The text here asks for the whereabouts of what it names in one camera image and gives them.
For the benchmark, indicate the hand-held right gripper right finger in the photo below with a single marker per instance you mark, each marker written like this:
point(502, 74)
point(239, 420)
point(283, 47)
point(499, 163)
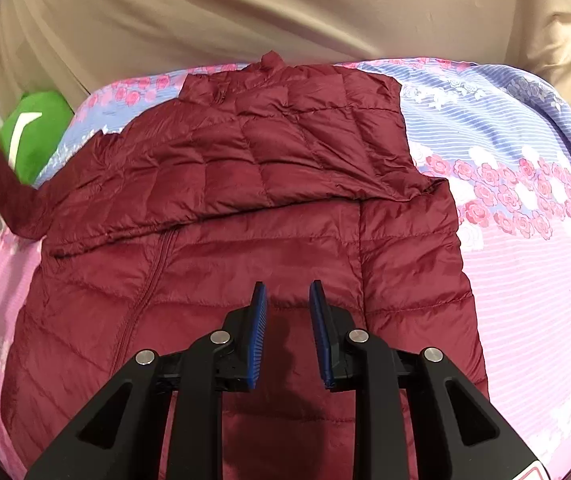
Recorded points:
point(319, 330)

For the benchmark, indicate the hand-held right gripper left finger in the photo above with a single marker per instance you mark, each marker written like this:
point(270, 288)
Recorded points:
point(258, 330)

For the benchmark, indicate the maroon puffer jacket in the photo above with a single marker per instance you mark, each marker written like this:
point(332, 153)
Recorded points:
point(265, 185)

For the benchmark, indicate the green plush pillow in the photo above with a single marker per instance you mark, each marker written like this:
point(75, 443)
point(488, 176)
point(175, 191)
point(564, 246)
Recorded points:
point(45, 130)

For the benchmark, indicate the pink blue floral bedsheet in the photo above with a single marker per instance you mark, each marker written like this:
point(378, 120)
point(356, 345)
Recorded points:
point(515, 285)

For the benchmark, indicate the beige backdrop cloth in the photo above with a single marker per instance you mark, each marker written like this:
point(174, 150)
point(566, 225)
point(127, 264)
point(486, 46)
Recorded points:
point(265, 10)

